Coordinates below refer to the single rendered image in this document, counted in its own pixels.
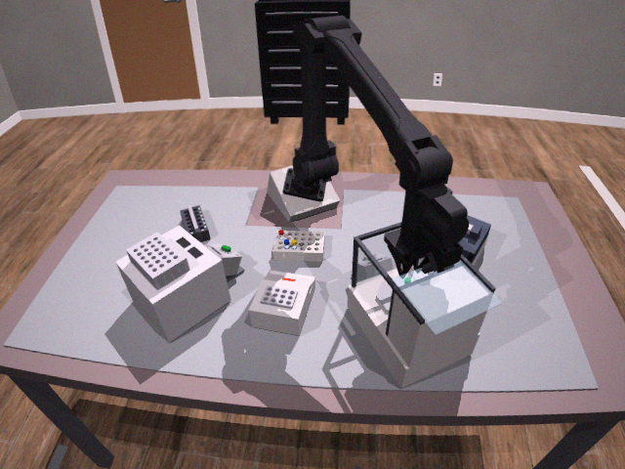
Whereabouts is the light grey bench mat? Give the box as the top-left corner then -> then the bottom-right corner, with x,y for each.
4,186 -> 599,392

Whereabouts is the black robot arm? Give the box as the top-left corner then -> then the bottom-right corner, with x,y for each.
283,16 -> 469,273

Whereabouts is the white tube rack with holes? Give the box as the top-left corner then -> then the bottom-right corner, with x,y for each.
272,231 -> 325,262

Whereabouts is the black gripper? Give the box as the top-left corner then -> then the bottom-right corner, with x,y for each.
384,214 -> 430,276

